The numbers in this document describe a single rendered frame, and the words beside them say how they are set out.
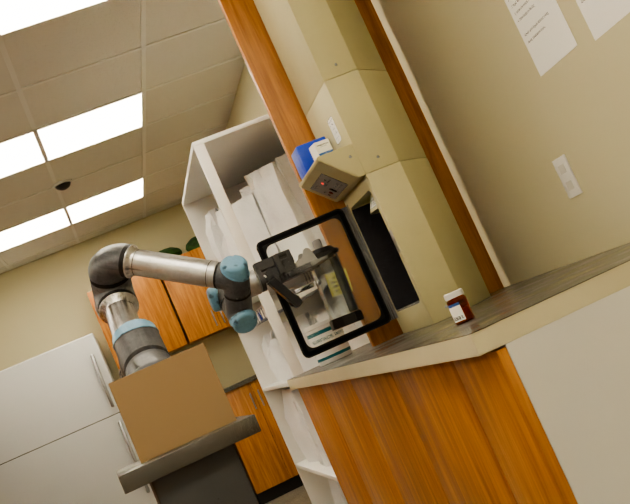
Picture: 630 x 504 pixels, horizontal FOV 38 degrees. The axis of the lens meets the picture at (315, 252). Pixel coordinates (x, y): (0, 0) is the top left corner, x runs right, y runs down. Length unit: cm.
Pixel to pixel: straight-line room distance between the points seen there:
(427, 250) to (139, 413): 98
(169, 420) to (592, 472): 97
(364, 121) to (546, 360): 128
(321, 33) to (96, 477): 519
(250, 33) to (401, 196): 83
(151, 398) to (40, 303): 604
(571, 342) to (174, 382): 95
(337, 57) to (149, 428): 123
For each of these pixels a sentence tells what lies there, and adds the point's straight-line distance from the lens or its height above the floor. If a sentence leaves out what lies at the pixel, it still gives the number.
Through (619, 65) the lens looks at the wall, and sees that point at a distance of 222.
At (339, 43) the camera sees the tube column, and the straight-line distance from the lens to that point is 275.
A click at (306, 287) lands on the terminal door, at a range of 287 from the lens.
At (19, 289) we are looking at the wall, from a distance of 818.
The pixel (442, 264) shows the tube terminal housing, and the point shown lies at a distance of 264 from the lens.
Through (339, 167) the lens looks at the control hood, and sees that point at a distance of 262.
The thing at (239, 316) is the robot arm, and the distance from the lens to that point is 252.
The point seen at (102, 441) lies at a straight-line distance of 736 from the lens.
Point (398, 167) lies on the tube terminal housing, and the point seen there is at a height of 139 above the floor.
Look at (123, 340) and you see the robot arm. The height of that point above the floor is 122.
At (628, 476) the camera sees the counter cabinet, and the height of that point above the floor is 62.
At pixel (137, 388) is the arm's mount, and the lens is 213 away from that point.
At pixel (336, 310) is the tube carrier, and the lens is 265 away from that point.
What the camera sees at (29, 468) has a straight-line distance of 741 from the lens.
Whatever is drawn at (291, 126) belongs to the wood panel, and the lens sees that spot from 303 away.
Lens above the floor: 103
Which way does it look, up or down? 5 degrees up
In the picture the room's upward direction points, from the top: 24 degrees counter-clockwise
